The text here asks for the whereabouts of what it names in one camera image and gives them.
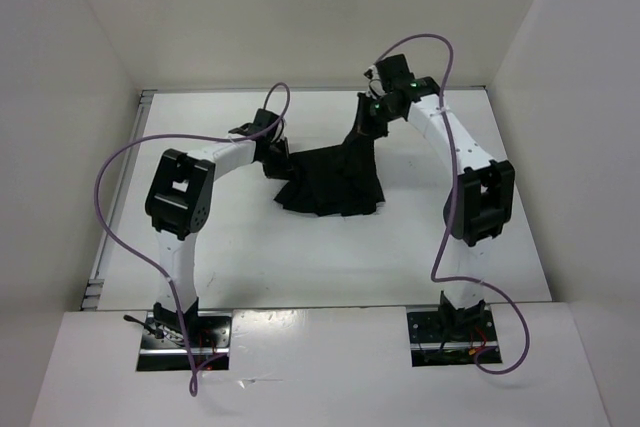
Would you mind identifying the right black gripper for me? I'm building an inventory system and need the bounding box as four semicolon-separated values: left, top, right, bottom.
347;91;401;145

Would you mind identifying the black pleated skirt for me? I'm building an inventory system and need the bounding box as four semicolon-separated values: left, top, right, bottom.
272;91;387;219

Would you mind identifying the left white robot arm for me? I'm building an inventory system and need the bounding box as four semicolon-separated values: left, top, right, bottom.
145;108;288;347

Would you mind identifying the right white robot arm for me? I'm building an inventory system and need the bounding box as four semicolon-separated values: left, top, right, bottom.
356;54;515;343

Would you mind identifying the aluminium table edge rail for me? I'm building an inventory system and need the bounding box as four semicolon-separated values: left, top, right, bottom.
80;90;156;311

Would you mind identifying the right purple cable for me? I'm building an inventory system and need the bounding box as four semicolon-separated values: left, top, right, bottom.
374;34;532;376

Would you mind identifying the purple cable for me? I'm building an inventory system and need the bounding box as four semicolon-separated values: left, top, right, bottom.
93;81;292;397
374;34;532;376

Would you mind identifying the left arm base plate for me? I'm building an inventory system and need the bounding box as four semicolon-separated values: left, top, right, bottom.
136;311;232;372

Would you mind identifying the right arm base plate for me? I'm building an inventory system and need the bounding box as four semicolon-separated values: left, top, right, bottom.
406;308;502;367

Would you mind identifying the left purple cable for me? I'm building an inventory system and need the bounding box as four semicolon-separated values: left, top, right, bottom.
93;81;292;397

